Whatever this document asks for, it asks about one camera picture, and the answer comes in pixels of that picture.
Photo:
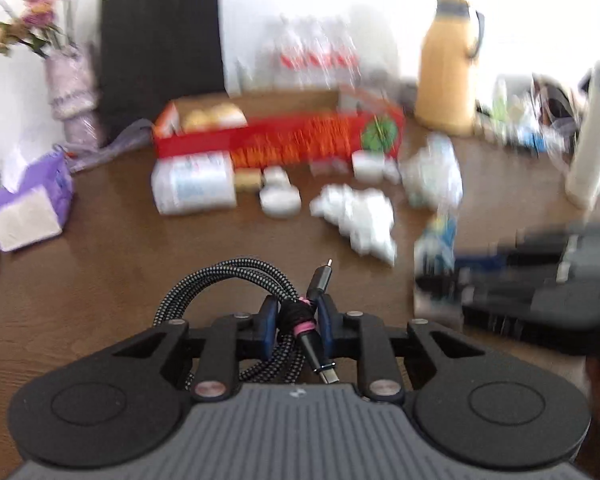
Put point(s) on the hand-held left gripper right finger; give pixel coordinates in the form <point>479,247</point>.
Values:
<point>328,327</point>

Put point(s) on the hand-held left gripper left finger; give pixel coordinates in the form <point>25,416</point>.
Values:
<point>268,327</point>

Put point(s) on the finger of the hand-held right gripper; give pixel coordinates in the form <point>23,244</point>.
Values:
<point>445,287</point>
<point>520,257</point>

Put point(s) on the small blue-yellow packet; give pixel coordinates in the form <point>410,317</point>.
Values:
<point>437,242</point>

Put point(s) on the white tissue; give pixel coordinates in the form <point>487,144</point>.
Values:
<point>360,217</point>

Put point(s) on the white round case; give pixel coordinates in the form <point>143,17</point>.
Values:
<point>279,200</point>

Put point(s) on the red cardboard box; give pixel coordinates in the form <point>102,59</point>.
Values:
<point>280,142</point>

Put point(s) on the crumpled clear plastic bag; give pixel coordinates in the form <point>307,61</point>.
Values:
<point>432,170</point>

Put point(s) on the tall white bottle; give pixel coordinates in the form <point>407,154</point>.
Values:
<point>591,145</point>

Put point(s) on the small white box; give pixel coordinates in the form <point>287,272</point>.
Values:
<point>372,166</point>

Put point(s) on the pile of assorted small things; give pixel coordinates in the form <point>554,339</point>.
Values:
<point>527,115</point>

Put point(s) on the white tissue packet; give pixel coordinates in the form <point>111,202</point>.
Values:
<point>192,185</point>

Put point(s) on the yellow thermos jug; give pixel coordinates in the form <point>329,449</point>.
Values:
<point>447,75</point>

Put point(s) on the yellow snack packet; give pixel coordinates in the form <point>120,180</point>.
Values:
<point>214,116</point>

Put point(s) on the purple plastic bag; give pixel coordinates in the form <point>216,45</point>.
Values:
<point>115,145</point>

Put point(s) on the purple tissue box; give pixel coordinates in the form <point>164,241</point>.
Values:
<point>30,210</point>

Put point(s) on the pack of water bottles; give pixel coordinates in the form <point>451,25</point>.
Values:
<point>310,55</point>

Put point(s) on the black paper bag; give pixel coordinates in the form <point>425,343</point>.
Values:
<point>162,50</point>

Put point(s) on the purple wrapped vase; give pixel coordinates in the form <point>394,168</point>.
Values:
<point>75,95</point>

